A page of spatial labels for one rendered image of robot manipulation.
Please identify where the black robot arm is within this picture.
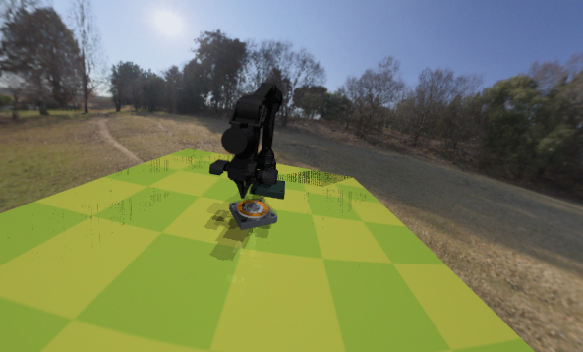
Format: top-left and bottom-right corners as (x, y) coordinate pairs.
(221, 82), (282, 181)

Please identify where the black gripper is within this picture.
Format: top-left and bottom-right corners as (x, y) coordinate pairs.
(209, 148), (278, 199)

